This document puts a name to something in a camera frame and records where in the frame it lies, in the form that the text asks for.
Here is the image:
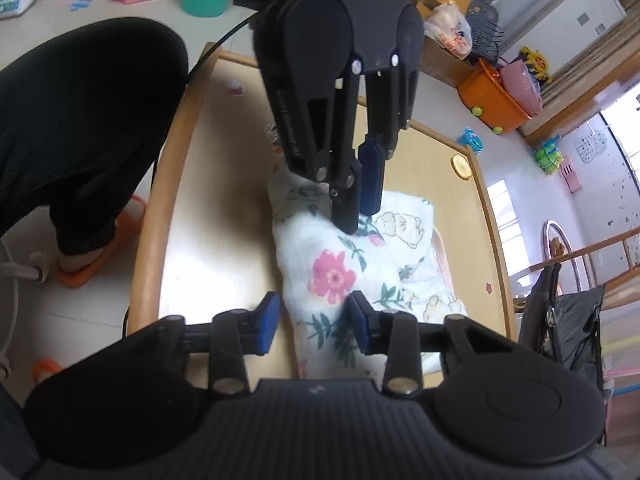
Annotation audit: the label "orange slipper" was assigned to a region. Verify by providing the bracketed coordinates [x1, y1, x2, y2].
[55, 195, 148, 288]

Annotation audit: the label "blue toy bucket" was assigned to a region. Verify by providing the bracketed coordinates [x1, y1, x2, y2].
[457, 127, 487, 153]

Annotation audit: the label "orange wheeled storage bin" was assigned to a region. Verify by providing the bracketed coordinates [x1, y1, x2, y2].
[457, 57, 533, 136]

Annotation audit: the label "green toy bowling pins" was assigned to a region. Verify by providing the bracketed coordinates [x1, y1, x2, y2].
[534, 132, 568, 176]

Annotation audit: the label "yellow plastic toy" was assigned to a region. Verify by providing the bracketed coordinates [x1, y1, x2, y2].
[520, 47, 553, 81]

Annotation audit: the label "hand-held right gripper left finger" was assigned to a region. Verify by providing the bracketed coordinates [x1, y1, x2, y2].
[127, 291, 281, 395]

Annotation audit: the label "beige curtain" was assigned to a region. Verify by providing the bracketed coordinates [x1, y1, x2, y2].
[540, 35, 640, 111]

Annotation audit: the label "white standing air conditioner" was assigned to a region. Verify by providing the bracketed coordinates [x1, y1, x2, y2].
[502, 0, 628, 68]

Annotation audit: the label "black wire rack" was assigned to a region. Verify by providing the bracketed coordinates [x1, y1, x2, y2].
[467, 0, 506, 61]

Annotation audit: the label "mesh playpen fence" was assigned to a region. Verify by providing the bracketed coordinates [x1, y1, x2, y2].
[602, 345, 640, 396]

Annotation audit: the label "grey reclining chair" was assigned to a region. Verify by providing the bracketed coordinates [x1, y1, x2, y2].
[517, 262, 606, 396]

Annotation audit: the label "hula hoop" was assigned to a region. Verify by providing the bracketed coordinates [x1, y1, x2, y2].
[541, 220, 583, 296]

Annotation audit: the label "white hanging chart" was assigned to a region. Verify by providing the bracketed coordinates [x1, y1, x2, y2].
[574, 127, 608, 165]

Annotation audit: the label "white power cable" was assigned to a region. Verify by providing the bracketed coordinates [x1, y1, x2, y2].
[0, 240, 51, 281]

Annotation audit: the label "white orange printed plastic bag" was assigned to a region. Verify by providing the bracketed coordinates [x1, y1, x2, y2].
[425, 2, 473, 58]

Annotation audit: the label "person's black trouser leg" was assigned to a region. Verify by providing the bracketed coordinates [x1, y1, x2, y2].
[0, 17, 188, 256]

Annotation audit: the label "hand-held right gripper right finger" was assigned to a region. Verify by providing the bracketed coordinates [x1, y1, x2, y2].
[346, 290, 508, 395]

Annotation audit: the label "pink plastic basket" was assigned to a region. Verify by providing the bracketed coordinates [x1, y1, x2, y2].
[500, 59, 543, 116]

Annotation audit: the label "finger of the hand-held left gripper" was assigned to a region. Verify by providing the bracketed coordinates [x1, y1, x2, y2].
[265, 62, 363, 235]
[357, 64, 421, 216]

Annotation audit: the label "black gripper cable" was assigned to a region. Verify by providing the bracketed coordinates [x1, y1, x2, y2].
[187, 12, 261, 81]

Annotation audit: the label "pink step box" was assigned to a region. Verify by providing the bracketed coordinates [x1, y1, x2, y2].
[557, 156, 583, 192]

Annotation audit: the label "floral baby shirt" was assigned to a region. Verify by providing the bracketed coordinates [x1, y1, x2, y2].
[267, 167, 468, 381]

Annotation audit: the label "plain brown cardboard box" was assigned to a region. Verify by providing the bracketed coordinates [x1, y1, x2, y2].
[420, 45, 483, 88]

